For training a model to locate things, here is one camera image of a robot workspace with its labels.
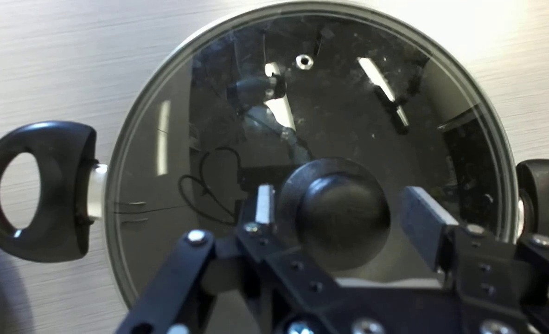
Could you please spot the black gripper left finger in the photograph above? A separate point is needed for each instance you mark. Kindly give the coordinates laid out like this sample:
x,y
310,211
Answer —
x,y
188,280

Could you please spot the glass lid with black knob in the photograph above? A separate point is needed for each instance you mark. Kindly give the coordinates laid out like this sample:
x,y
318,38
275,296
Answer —
x,y
349,113

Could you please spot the large black cooking pot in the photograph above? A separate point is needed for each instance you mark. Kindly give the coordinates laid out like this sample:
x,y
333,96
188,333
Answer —
x,y
58,187

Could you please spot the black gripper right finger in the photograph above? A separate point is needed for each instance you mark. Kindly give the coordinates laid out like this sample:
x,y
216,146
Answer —
x,y
490,280

